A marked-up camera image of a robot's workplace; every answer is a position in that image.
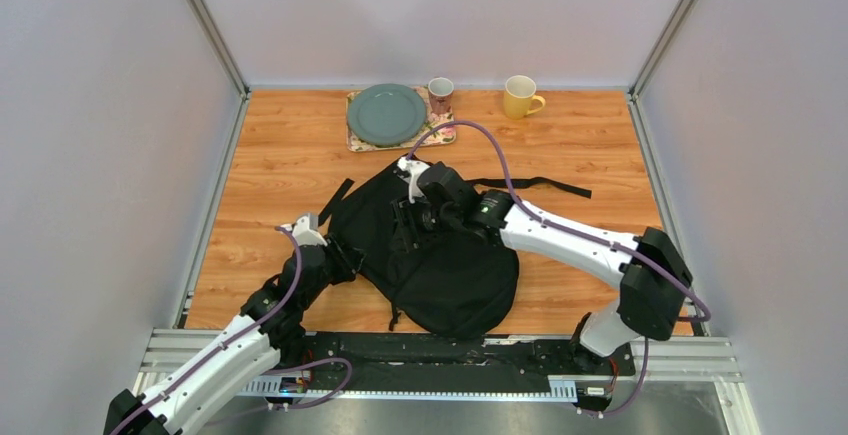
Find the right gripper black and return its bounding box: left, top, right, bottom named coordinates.
left=389, top=192, right=460, bottom=254

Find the black student backpack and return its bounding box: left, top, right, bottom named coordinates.
left=317, top=157, right=594, bottom=342

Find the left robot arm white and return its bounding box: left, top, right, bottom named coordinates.
left=104, top=241, right=363, bottom=434

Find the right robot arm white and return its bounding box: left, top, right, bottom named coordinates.
left=395, top=157, right=692, bottom=374

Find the floral placemat tray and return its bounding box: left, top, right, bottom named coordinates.
left=345, top=86, right=456, bottom=152

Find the grey-green ceramic plate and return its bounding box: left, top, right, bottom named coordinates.
left=346, top=83, right=428, bottom=146

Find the small pink floral cup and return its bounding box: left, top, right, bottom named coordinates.
left=427, top=77, right=455, bottom=115

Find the yellow ceramic mug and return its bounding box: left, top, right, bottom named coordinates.
left=503, top=75, right=547, bottom=120

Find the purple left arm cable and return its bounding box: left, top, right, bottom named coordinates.
left=112, top=223, right=354, bottom=435

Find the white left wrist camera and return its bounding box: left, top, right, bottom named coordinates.
left=277, top=213, right=328, bottom=246

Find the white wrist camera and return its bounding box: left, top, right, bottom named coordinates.
left=395, top=157, right=430, bottom=204
left=277, top=213, right=328, bottom=246

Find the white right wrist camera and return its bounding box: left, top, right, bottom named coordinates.
left=395, top=157, right=430, bottom=204

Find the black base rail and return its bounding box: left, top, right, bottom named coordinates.
left=278, top=332, right=637, bottom=394

